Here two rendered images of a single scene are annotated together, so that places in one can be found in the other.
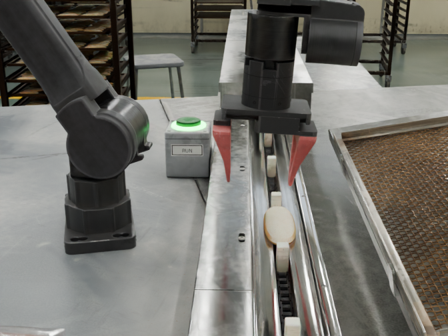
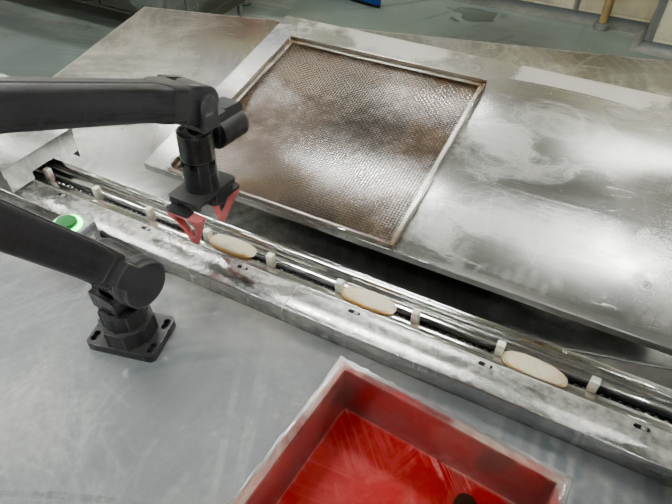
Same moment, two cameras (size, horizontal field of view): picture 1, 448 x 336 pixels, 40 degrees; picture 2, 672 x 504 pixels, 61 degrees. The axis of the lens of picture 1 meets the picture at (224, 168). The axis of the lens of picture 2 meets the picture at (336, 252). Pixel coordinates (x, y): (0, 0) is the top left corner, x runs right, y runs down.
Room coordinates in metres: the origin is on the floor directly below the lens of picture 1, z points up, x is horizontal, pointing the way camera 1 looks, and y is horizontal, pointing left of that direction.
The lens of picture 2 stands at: (0.16, 0.54, 1.58)
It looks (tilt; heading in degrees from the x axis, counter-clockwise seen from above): 44 degrees down; 296
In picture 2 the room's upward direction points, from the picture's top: straight up
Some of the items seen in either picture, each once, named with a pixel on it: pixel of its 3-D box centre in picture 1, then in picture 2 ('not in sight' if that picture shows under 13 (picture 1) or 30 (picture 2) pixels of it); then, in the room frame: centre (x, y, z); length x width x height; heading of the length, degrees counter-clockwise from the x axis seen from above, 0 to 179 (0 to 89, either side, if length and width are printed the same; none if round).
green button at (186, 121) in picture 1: (188, 124); (66, 224); (0.94, 0.06, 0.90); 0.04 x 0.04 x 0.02
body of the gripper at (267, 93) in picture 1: (267, 88); (200, 176); (0.70, -0.05, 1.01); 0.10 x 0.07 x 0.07; 88
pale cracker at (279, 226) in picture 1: (279, 223); (232, 244); (0.67, -0.07, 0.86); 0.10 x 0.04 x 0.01; 178
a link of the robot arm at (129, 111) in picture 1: (111, 143); (122, 277); (0.73, 0.14, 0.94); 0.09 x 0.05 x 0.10; 84
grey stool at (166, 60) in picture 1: (154, 94); not in sight; (3.88, 0.45, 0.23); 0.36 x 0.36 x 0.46; 18
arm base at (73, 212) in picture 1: (98, 201); (127, 319); (0.72, 0.16, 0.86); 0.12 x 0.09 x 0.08; 12
